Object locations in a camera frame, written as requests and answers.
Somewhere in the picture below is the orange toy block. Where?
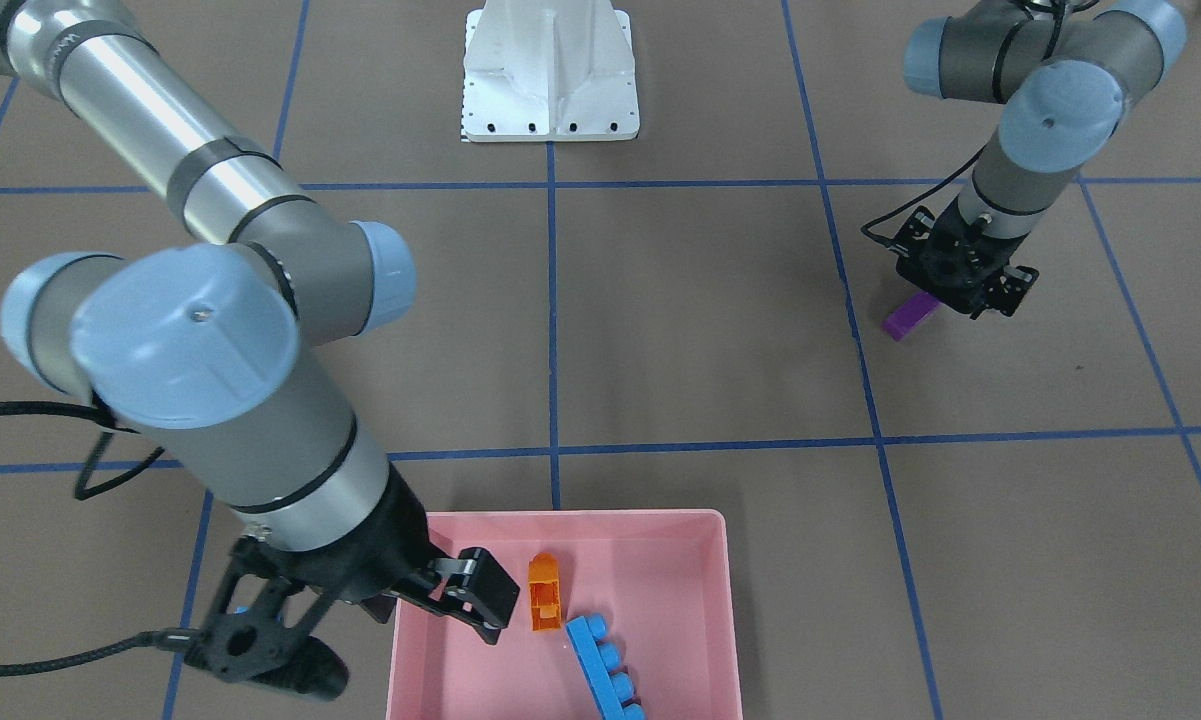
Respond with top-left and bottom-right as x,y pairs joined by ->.
528,552 -> 564,632

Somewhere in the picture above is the purple toy block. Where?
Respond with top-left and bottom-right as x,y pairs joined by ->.
882,292 -> 943,342

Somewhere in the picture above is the long blue toy block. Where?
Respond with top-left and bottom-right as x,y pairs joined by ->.
564,612 -> 647,719

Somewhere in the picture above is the pink plastic box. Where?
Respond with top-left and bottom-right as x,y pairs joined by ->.
386,509 -> 743,719

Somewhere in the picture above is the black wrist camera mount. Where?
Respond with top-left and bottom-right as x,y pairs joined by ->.
183,566 -> 349,702

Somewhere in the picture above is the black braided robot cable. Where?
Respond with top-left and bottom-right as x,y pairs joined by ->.
0,400 -> 201,679

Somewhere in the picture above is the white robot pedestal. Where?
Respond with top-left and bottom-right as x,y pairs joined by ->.
460,1 -> 641,143

